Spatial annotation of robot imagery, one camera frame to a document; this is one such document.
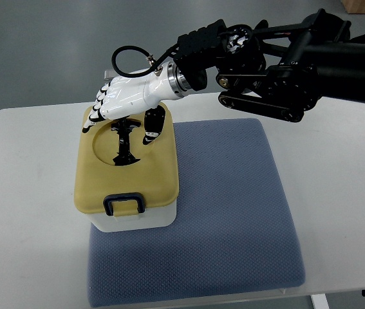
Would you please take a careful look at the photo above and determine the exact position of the upper floor metal plate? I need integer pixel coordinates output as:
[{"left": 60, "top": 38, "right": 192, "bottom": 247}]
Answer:
[{"left": 104, "top": 69, "right": 118, "bottom": 81}]

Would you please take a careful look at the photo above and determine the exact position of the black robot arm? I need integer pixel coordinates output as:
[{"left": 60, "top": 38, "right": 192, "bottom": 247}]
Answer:
[{"left": 164, "top": 10, "right": 365, "bottom": 122}]

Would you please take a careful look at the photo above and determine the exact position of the white table leg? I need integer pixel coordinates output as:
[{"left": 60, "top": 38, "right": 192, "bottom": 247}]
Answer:
[{"left": 310, "top": 294, "right": 330, "bottom": 309}]

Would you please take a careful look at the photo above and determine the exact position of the yellow storage box lid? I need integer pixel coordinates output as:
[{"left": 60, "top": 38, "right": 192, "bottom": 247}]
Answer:
[{"left": 73, "top": 110, "right": 179, "bottom": 214}]

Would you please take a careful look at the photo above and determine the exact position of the white storage box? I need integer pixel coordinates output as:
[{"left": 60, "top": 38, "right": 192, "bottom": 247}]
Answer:
[{"left": 85, "top": 200, "right": 177, "bottom": 232}]

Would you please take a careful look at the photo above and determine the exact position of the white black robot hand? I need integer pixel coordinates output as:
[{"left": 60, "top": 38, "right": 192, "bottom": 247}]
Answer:
[{"left": 82, "top": 61, "right": 193, "bottom": 133}]

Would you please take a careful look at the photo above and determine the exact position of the blue grey fabric mat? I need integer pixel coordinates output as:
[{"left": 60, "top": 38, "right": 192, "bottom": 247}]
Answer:
[{"left": 88, "top": 118, "right": 305, "bottom": 307}]

